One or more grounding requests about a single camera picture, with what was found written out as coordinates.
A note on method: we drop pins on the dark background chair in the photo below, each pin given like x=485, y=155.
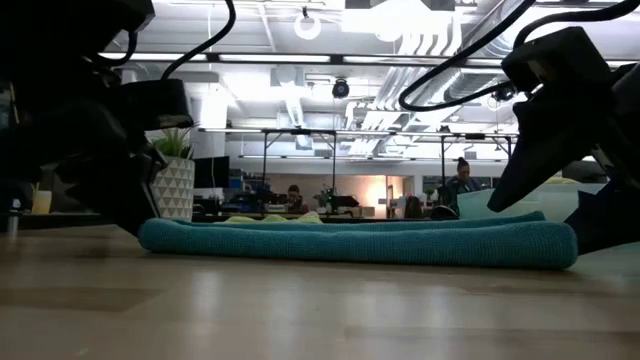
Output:
x=413, y=206

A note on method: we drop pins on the silver ventilation duct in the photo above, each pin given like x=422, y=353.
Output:
x=465, y=80

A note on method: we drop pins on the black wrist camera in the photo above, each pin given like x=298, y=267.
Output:
x=155, y=105
x=555, y=60

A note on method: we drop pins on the person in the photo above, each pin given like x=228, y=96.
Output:
x=295, y=200
x=462, y=182

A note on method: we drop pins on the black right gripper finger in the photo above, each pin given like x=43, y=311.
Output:
x=610, y=220
x=555, y=135

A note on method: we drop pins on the teal microfiber towel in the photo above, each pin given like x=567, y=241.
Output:
x=350, y=245

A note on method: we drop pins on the grey metal post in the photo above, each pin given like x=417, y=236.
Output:
x=13, y=220

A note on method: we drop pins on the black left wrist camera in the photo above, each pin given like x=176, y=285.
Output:
x=155, y=105

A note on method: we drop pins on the black overhead light bar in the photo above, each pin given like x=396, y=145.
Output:
x=337, y=59

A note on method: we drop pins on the black background robot equipment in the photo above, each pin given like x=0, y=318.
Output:
x=342, y=201

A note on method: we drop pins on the translucent teal plastic bin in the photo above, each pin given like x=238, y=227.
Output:
x=550, y=200

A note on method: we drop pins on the black background workstation frame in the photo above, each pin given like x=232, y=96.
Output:
x=334, y=160
x=443, y=160

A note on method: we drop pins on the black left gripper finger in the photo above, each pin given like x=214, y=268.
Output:
x=120, y=195

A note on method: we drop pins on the pale yellow cup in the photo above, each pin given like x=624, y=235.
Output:
x=42, y=202

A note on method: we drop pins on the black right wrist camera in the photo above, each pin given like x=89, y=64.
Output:
x=555, y=60

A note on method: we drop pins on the black computer monitor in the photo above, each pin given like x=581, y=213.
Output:
x=212, y=172
x=587, y=172

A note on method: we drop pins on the green succulent plant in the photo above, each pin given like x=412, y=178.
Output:
x=175, y=142

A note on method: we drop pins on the white triangle-patterned plant pot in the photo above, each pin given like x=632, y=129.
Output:
x=175, y=190

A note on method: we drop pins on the green microfiber towel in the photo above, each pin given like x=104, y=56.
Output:
x=295, y=218

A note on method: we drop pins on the black aluminium table frame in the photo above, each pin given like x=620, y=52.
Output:
x=375, y=219

